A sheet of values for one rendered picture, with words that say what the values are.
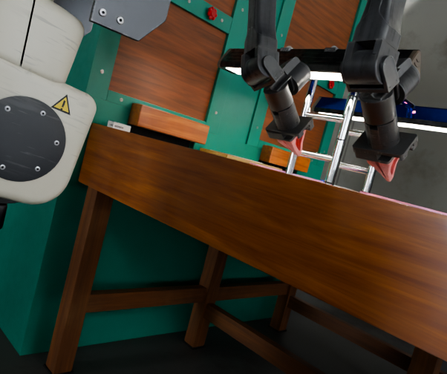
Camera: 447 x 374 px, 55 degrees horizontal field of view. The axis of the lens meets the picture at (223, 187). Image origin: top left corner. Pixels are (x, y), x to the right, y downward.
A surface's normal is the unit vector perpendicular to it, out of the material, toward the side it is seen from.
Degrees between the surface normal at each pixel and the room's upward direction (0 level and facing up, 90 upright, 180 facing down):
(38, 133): 90
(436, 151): 90
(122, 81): 90
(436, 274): 90
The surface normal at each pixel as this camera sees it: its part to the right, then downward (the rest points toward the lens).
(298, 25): 0.68, 0.23
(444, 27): -0.73, -0.15
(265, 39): 0.47, -0.08
